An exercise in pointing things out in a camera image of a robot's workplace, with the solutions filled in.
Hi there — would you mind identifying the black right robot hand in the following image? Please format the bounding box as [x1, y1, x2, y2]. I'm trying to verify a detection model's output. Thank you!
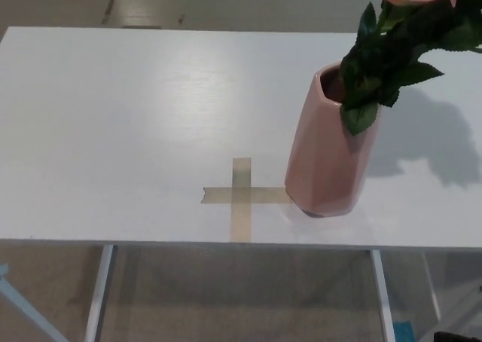
[433, 330, 482, 342]

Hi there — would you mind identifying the light blue stand leg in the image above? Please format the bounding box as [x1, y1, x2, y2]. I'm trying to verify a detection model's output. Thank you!
[0, 262, 66, 342]

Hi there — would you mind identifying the teal floor tape patch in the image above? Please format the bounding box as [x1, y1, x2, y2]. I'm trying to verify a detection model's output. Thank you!
[391, 320, 416, 342]

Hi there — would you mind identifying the white table leg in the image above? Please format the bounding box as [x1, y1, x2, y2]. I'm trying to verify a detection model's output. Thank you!
[423, 253, 442, 321]
[371, 249, 396, 342]
[84, 245, 114, 342]

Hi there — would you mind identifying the pink faceted ceramic vase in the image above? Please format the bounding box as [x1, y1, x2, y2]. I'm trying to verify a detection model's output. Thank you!
[284, 62, 383, 220]

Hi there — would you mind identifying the long beige tape strip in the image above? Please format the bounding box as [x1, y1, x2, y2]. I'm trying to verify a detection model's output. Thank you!
[230, 157, 253, 243]

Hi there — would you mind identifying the pink artificial rose bunch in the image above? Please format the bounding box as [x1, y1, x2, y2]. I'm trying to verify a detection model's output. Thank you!
[340, 0, 482, 137]

